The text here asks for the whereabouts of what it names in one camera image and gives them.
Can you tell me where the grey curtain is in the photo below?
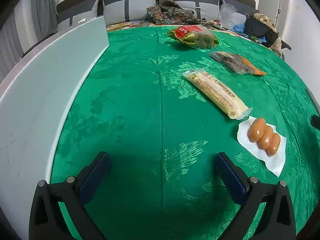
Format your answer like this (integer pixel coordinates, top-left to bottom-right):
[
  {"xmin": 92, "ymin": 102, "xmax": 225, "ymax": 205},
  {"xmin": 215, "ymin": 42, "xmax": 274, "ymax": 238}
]
[{"xmin": 1, "ymin": 0, "xmax": 57, "ymax": 80}]

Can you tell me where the grey pillow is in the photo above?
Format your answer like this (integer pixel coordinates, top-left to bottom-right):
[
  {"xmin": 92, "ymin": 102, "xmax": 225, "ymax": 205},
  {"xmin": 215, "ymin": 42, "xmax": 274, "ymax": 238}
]
[
  {"xmin": 57, "ymin": 0, "xmax": 99, "ymax": 32},
  {"xmin": 173, "ymin": 0, "xmax": 220, "ymax": 20},
  {"xmin": 103, "ymin": 0, "xmax": 156, "ymax": 25},
  {"xmin": 220, "ymin": 0, "xmax": 259, "ymax": 25}
]

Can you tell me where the grey pillow far right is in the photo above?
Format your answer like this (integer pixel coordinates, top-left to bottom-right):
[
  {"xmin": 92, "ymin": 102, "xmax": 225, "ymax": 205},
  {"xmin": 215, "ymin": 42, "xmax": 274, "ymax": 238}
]
[{"xmin": 220, "ymin": 0, "xmax": 259, "ymax": 25}]

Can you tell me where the white storage box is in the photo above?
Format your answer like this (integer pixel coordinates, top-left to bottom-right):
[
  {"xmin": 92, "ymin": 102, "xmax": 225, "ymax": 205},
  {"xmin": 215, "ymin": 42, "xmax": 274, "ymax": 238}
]
[{"xmin": 1, "ymin": 17, "xmax": 109, "ymax": 239}]

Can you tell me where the white door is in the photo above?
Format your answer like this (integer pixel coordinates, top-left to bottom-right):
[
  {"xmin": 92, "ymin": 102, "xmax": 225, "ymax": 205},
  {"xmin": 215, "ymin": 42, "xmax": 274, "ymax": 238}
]
[{"xmin": 258, "ymin": 0, "xmax": 289, "ymax": 34}]

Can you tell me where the grey pillow centre right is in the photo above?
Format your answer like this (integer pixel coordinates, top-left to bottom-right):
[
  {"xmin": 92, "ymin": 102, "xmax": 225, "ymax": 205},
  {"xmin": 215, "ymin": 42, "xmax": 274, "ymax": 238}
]
[{"xmin": 173, "ymin": 0, "xmax": 220, "ymax": 20}]

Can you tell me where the clear plastic bag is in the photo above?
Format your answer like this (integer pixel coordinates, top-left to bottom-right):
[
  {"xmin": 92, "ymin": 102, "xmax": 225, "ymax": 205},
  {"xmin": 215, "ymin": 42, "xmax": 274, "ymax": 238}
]
[{"xmin": 218, "ymin": 3, "xmax": 236, "ymax": 29}]

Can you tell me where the white pack of eggs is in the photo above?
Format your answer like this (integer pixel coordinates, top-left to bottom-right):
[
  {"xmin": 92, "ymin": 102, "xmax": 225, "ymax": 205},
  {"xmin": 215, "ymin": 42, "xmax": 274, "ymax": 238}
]
[{"xmin": 237, "ymin": 116, "xmax": 287, "ymax": 177}]

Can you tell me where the floral patterned cloth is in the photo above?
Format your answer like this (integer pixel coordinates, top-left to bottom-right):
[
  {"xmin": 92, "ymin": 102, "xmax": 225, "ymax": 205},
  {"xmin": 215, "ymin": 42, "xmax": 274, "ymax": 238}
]
[{"xmin": 146, "ymin": 0, "xmax": 202, "ymax": 25}]

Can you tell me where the long yellow snack bar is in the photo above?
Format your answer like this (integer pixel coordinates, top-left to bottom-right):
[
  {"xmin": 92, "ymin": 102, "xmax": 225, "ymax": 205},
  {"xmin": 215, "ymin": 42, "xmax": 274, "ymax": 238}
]
[{"xmin": 183, "ymin": 69, "xmax": 252, "ymax": 120}]

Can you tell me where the grey pillow far left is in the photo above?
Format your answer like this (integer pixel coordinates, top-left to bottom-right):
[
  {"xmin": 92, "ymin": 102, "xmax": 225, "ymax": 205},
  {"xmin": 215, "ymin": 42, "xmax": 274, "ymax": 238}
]
[{"xmin": 57, "ymin": 0, "xmax": 99, "ymax": 32}]

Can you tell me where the pile of clothes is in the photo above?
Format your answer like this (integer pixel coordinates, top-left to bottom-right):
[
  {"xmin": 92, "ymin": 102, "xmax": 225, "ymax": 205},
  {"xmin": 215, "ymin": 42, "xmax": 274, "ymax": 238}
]
[{"xmin": 231, "ymin": 13, "xmax": 291, "ymax": 60}]

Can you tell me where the red green nut bag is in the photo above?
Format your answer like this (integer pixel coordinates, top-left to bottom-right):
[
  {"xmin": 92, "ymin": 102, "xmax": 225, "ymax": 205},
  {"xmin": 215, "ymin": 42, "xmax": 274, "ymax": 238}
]
[{"xmin": 167, "ymin": 24, "xmax": 219, "ymax": 49}]

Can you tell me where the dark snack orange-edged pouch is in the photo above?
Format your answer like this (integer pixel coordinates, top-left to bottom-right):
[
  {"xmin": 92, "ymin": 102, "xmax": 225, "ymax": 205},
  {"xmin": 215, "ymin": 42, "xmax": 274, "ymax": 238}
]
[{"xmin": 210, "ymin": 51, "xmax": 267, "ymax": 76}]

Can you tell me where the green embroidered bedspread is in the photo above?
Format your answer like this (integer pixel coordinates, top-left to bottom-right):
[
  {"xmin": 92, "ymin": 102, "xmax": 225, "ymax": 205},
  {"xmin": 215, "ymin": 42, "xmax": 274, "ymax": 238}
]
[{"xmin": 51, "ymin": 27, "xmax": 319, "ymax": 239}]

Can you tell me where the grey pillow centre left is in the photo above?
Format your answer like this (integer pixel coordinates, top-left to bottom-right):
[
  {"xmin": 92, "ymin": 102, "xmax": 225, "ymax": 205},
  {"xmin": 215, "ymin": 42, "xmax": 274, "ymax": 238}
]
[{"xmin": 103, "ymin": 0, "xmax": 156, "ymax": 25}]

